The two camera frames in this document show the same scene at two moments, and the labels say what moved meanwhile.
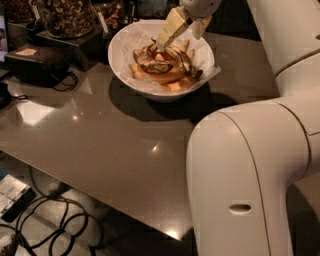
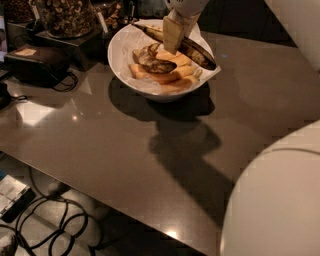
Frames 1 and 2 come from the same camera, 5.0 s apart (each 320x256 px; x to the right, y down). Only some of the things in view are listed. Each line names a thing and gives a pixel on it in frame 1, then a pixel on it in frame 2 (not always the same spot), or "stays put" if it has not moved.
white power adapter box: (15, 197) stays put
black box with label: (35, 64) stays put
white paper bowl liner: (139, 35) stays put
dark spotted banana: (175, 53) -> (187, 47)
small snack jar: (112, 14) stays put
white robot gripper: (201, 5) -> (187, 6)
